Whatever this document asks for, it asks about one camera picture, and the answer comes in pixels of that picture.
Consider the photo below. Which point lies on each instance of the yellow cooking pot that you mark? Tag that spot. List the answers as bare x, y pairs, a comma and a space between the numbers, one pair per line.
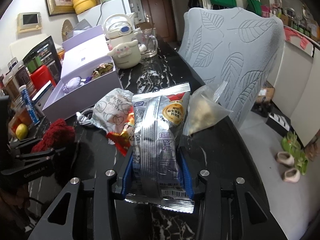
82, 5

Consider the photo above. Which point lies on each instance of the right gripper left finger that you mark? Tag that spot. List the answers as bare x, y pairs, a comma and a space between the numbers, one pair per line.
126, 174

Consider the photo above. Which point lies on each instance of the white mini fridge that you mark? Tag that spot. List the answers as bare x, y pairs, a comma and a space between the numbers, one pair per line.
96, 15

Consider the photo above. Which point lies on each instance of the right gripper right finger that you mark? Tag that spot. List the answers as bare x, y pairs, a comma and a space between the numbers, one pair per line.
186, 175

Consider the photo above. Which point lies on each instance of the red canister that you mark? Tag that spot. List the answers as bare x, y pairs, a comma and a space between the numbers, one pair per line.
41, 76

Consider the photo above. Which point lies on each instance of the pink slipper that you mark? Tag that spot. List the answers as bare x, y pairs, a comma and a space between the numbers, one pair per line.
285, 158
292, 175

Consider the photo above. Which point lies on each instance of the clear zip bag of snacks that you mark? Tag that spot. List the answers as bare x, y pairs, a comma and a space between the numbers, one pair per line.
204, 110

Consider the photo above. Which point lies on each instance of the green tote bag lower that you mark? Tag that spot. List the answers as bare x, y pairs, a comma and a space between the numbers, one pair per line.
254, 6

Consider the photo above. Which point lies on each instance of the lavender gift box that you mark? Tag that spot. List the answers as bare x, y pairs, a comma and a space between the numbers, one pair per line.
84, 52

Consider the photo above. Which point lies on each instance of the yellow lemon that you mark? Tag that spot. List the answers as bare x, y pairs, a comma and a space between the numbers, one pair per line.
21, 131

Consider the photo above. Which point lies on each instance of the clear jar orange contents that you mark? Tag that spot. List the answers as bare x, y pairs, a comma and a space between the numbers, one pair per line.
21, 117

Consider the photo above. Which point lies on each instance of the pink slipper near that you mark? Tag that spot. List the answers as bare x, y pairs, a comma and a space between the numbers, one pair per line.
292, 175

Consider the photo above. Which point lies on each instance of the brown wooden door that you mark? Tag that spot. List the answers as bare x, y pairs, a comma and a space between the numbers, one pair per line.
161, 16

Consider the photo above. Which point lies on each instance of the clear glass mug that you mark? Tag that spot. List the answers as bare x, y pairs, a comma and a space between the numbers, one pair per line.
147, 43

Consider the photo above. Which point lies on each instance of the white blue medicine box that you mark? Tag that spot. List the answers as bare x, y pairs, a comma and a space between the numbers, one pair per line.
41, 97

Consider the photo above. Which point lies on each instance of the grey leaf pattern cushion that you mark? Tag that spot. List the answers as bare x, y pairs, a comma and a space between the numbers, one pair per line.
236, 46

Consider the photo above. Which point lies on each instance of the red fuzzy scrunchie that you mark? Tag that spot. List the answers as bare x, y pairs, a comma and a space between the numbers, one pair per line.
58, 135

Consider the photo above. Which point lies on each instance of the cream cartoon dog water bottle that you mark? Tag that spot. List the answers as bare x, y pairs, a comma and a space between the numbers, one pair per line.
121, 40

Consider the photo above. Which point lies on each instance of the clear jar brown label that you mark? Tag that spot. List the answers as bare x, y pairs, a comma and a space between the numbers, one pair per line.
11, 85

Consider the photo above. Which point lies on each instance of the silver foil snack bag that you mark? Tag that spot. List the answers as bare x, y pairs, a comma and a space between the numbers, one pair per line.
158, 175

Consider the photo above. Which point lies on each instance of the white printed bread bag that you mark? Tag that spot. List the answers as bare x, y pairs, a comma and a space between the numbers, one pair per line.
110, 113

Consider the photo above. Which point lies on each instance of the wall intercom panel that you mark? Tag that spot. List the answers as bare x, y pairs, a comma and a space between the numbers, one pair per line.
29, 21

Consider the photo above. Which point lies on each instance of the pink slipper far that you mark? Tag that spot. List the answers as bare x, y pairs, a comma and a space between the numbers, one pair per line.
285, 158

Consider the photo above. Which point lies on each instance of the blue tablet tube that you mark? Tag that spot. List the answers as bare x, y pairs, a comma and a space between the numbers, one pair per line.
28, 104

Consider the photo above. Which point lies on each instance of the brown patterned fabric pouch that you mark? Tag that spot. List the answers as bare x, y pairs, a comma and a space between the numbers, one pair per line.
102, 69

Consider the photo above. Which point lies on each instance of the red gold candy packet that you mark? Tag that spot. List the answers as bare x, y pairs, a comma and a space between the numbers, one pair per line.
124, 140

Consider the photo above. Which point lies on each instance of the black standup pouch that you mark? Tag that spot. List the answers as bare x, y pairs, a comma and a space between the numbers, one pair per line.
44, 54

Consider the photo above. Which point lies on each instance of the green slippers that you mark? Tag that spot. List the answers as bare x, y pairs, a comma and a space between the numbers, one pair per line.
291, 144

